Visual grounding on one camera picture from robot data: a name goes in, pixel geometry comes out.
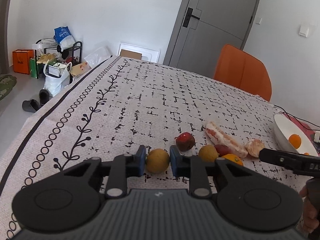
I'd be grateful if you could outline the orange paper bag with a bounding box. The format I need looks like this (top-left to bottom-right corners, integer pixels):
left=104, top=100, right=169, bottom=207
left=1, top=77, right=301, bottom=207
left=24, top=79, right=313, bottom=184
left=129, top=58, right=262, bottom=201
left=12, top=49, right=34, bottom=75

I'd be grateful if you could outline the white foam packaging board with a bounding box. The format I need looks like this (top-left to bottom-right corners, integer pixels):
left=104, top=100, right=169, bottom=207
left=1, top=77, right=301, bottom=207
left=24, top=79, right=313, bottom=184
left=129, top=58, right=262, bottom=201
left=118, top=43, right=160, bottom=63

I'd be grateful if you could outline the small red apple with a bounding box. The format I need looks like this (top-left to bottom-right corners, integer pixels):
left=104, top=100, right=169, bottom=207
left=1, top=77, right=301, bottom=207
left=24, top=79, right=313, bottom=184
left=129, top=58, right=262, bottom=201
left=214, top=145, right=232, bottom=157

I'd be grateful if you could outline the long peeled pomelo segment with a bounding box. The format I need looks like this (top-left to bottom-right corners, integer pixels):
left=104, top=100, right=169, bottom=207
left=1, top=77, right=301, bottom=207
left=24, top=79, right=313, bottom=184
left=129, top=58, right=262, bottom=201
left=205, top=121, right=248, bottom=159

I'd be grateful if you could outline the white plastic bag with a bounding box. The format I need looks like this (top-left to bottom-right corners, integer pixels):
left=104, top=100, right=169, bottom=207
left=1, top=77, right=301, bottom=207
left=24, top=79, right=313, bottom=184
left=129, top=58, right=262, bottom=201
left=43, top=61, right=72, bottom=97

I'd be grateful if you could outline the clear plastic bag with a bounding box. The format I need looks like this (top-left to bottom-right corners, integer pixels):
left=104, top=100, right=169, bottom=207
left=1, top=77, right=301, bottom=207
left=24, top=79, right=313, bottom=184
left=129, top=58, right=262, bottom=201
left=84, top=47, right=112, bottom=68

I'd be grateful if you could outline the patterned grey tablecloth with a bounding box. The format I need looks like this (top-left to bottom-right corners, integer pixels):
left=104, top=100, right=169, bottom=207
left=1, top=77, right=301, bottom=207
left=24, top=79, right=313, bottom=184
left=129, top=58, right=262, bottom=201
left=1, top=57, right=280, bottom=239

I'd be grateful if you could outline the green paper bag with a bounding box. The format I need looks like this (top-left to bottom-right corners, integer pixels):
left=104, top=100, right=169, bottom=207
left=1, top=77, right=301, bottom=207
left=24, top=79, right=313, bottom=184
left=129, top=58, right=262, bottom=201
left=29, top=58, right=39, bottom=79

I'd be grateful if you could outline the dark red apple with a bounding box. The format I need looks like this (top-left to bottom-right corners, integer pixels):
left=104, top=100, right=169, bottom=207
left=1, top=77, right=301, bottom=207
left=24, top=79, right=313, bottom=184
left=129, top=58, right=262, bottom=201
left=175, top=132, right=196, bottom=152

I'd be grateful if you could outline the short peeled pomelo segment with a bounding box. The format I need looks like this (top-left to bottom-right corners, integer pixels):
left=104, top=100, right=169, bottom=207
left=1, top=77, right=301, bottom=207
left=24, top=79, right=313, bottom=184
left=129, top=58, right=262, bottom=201
left=245, top=139, right=265, bottom=158

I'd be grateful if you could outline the orange in plate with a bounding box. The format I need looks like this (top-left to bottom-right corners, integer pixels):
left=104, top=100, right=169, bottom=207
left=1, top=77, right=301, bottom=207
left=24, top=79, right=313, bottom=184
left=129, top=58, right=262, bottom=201
left=288, top=134, right=302, bottom=149

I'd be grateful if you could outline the white plate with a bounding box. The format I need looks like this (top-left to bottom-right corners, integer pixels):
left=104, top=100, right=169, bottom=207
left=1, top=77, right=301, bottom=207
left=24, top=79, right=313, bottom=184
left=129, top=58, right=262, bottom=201
left=273, top=114, right=318, bottom=157

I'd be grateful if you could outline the brown cardboard piece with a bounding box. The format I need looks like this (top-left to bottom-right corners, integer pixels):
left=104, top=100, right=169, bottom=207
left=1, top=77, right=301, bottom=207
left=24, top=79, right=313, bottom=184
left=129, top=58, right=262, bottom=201
left=120, top=49, right=142, bottom=60

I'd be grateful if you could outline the right hand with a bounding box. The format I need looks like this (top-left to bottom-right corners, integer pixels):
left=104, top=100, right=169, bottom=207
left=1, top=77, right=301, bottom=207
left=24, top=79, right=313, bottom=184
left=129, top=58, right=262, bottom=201
left=299, top=186, right=319, bottom=233

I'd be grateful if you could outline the black cable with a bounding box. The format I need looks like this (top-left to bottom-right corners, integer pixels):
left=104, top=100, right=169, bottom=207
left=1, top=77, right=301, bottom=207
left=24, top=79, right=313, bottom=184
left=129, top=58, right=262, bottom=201
left=272, top=103, right=320, bottom=132

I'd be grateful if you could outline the blue and white bag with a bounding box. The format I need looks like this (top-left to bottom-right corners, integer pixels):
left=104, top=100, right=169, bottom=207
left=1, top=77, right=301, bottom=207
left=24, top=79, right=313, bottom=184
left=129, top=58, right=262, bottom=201
left=54, top=26, right=75, bottom=51

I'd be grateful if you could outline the black slipper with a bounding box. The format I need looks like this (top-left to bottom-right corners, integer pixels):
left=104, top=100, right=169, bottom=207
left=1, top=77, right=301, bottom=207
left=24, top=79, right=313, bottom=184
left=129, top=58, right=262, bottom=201
left=22, top=99, right=41, bottom=113
left=39, top=89, right=50, bottom=106

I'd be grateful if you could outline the orange chair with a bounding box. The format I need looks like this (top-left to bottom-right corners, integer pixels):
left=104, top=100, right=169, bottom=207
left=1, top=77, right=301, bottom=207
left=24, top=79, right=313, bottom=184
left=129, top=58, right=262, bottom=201
left=213, top=44, right=272, bottom=101

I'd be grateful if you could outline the grey door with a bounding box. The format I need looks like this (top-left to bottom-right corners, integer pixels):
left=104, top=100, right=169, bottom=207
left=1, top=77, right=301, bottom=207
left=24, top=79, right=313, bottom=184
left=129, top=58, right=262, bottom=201
left=163, top=0, right=260, bottom=77

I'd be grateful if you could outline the black door handle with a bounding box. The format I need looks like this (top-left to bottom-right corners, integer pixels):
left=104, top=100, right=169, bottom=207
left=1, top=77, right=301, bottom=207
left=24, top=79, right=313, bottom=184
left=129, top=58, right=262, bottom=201
left=182, top=7, right=200, bottom=28

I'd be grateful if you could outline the yellow-brown round pear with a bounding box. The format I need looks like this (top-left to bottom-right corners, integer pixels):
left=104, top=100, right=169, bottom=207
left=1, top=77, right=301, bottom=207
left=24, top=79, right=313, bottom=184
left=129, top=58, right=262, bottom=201
left=146, top=148, right=170, bottom=174

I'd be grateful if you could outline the black shoe rack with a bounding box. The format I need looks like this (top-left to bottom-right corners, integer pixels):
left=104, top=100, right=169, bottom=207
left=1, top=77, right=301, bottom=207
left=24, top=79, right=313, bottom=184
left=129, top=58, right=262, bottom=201
left=32, top=38, right=82, bottom=79

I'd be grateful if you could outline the camouflage green cushion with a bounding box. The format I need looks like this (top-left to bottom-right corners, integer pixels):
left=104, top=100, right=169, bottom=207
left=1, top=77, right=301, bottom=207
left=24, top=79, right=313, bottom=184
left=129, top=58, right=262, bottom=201
left=0, top=75, right=17, bottom=100

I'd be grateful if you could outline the red placemat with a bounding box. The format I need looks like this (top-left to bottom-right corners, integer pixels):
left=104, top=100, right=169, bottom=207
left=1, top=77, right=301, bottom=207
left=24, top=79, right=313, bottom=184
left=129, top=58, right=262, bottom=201
left=283, top=113, right=319, bottom=154

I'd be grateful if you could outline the small white wall switch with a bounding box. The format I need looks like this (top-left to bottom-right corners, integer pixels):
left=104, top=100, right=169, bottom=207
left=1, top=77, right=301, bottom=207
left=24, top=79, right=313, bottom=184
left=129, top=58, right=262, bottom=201
left=255, top=17, right=262, bottom=24

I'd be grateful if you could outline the large orange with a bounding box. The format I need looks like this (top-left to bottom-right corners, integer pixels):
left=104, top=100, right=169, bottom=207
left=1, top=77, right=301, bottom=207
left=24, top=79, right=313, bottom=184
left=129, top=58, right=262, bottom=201
left=222, top=154, right=243, bottom=166

